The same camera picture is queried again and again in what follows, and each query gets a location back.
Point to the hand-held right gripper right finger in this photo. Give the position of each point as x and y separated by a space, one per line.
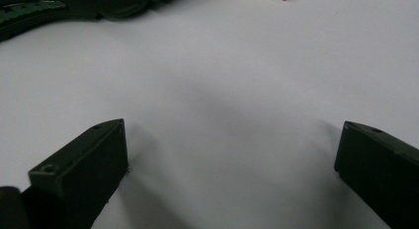
382 169

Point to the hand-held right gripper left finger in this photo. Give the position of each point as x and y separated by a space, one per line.
82 169

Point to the black shoe with green insole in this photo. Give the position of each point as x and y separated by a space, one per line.
82 7

